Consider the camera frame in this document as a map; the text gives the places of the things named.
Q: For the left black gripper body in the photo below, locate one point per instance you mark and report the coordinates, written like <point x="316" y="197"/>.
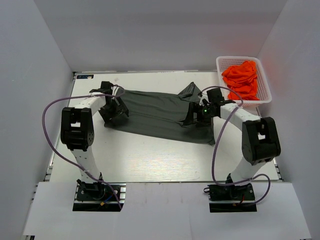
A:
<point x="116" y="111"/>

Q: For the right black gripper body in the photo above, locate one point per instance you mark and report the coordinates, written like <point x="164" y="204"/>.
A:
<point x="194" y="116"/>

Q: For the dark grey t shirt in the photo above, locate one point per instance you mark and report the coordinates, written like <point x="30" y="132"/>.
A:
<point x="162" y="115"/>

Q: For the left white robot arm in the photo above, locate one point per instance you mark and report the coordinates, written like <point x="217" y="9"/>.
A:
<point x="77" y="126"/>

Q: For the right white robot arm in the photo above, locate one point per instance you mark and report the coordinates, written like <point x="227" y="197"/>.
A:
<point x="260" y="142"/>

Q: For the blue label sticker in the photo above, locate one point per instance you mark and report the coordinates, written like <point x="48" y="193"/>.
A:
<point x="85" y="76"/>

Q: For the orange t shirt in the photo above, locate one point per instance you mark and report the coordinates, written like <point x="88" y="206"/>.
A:
<point x="243" y="79"/>

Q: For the white plastic basket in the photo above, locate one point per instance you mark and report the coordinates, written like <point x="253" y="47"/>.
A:
<point x="264" y="93"/>

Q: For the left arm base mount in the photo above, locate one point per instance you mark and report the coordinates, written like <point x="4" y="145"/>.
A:
<point x="98" y="197"/>

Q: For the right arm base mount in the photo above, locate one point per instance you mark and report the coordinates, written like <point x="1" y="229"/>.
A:
<point x="231" y="199"/>

